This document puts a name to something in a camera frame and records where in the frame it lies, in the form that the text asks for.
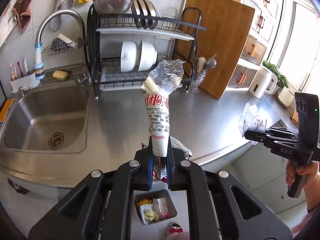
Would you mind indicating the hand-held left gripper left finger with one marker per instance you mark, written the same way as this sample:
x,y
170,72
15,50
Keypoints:
x,y
150,172

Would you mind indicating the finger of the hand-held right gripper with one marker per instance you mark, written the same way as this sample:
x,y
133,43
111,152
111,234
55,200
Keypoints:
x,y
285,130
257,135

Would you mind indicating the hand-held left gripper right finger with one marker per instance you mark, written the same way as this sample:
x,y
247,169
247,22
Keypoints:
x,y
169,175

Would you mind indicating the white plastic bag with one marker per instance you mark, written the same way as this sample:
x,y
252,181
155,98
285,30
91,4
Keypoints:
x,y
252,120

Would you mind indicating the grey plastic bin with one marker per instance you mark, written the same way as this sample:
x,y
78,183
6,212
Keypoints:
x,y
171,200

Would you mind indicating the orange snack packet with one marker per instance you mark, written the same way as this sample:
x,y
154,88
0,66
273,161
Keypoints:
x,y
144,201

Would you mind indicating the red and white carton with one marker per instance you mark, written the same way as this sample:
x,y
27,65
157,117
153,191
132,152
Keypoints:
x,y
160,206

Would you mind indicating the yellow wrapper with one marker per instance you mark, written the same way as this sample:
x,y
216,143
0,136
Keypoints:
x,y
151,215

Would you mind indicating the clear white printed wrapper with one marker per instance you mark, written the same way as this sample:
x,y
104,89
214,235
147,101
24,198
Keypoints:
x,y
157,120

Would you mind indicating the person's right forearm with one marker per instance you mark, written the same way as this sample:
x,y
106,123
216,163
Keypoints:
x,y
313,195

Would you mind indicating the person's right hand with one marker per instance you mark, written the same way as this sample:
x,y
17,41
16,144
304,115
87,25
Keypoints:
x,y
310,170

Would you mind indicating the crumpled printed wrapper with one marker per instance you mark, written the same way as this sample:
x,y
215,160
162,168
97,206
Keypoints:
x,y
183,151

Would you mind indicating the red white slipper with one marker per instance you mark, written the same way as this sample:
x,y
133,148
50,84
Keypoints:
x,y
175,228

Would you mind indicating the white electric kettle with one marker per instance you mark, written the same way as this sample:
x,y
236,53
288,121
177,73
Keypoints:
x,y
261,81

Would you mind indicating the green potted plant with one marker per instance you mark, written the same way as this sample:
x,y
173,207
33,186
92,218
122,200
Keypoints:
x,y
277,73

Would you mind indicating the clear utensil holder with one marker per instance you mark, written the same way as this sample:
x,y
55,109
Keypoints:
x,y
196,82

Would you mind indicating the window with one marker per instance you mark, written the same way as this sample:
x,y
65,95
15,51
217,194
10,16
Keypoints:
x,y
302,42

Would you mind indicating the steel ladle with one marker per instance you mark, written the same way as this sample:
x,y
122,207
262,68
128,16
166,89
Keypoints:
x,y
212,62

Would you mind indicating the wooden spoon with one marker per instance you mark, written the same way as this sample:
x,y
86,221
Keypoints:
x,y
201,63

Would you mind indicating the wooden cutting board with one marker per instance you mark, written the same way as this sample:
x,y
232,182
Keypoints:
x,y
220,42

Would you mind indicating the white wooden storage cabinet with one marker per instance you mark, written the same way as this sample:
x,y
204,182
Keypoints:
x,y
260,17

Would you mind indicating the white ceramic bowl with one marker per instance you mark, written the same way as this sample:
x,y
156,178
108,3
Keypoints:
x,y
128,56
147,55

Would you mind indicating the stainless steel sink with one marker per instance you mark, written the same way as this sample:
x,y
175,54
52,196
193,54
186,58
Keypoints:
x,y
45,115

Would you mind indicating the black cat-shaped mat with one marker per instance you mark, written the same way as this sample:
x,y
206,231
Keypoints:
x,y
18,186

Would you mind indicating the yellow sponge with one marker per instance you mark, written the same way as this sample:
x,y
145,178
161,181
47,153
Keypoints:
x,y
60,74

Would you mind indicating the black dish rack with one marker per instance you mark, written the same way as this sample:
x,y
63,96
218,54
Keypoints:
x,y
175,26

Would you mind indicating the white toothbrush holder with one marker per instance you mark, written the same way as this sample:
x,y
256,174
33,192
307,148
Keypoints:
x,y
23,82

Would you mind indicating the white sponge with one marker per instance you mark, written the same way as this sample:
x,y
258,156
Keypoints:
x,y
68,39

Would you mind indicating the steel wool scrubber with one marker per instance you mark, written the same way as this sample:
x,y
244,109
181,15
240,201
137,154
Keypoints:
x,y
58,45

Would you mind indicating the stainless steel plate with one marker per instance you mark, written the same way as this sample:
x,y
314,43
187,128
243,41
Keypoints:
x,y
155,12
145,11
136,12

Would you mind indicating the steel mesh colander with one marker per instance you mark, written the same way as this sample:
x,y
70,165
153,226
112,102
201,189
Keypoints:
x,y
112,6

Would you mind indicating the steel faucet with filter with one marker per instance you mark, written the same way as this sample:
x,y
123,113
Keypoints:
x,y
57,16

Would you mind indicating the grey hanging towel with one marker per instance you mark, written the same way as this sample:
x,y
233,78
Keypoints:
x,y
62,2

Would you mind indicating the brown white hanging cloth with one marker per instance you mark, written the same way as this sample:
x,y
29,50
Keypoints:
x,y
22,7

